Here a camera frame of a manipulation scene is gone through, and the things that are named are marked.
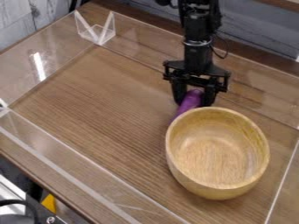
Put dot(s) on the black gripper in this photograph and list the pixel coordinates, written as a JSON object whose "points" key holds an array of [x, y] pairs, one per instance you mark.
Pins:
{"points": [[196, 71]]}

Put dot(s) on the purple toy eggplant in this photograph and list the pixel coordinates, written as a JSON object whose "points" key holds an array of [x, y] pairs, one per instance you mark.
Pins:
{"points": [[191, 102]]}

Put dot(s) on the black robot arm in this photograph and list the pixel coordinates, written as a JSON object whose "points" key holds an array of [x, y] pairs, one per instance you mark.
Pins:
{"points": [[200, 19]]}

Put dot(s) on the light wooden bowl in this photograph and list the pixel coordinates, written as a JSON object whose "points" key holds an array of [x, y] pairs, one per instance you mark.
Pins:
{"points": [[216, 152]]}

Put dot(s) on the yellow black device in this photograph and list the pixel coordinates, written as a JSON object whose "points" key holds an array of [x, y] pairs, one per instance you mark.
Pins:
{"points": [[51, 204]]}

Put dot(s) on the clear acrylic corner bracket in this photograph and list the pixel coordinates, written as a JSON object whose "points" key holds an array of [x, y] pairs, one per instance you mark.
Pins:
{"points": [[99, 34]]}

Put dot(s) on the clear acrylic tray wall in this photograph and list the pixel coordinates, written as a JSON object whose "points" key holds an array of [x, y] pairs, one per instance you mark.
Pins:
{"points": [[83, 184]]}

